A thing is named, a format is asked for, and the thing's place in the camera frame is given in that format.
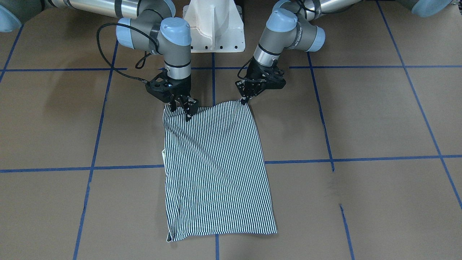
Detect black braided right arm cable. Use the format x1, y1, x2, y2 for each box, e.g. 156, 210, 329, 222
96, 22, 161, 84

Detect navy white striped polo shirt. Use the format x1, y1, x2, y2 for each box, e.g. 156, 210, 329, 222
163, 100, 278, 242

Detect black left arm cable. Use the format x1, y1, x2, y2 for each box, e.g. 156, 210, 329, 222
237, 58, 267, 82

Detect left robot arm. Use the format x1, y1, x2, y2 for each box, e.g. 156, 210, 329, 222
213, 0, 461, 123

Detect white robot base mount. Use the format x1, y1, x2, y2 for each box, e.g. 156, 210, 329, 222
183, 0, 246, 53

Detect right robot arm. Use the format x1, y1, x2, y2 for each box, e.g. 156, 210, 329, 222
0, 0, 199, 121

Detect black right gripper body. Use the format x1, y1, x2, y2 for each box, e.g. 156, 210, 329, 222
145, 70, 192, 103

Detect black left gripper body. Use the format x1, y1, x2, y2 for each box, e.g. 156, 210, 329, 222
245, 60, 287, 91

